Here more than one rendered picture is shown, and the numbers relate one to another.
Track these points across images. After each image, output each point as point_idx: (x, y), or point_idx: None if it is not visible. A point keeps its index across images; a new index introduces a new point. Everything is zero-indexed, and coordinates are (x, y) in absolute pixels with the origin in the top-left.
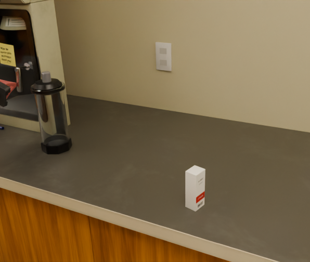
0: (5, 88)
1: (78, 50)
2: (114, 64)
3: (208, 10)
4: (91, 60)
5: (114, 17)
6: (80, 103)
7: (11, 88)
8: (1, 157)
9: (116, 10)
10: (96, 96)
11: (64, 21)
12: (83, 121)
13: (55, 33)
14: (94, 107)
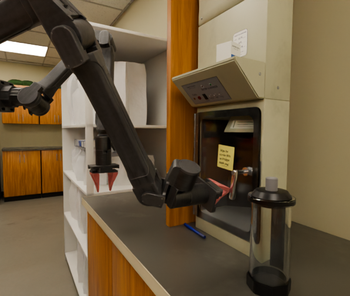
0: (217, 189)
1: (296, 170)
2: (344, 190)
3: None
4: (312, 182)
5: None
6: (293, 228)
7: (222, 193)
8: (194, 276)
9: None
10: (312, 225)
11: None
12: (301, 254)
13: (285, 138)
14: (313, 238)
